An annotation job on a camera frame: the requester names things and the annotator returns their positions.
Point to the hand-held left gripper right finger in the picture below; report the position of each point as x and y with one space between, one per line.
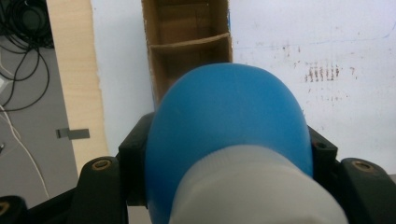
322 155

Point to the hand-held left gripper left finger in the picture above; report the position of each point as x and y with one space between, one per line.
134 161

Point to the blue bottle with white cap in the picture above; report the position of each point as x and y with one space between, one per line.
227 124

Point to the cardboard box with divider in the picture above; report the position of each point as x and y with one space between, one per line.
186 31

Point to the grey tape strip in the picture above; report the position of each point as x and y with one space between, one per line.
74 133

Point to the light wooden board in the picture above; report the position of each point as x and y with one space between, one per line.
77 77

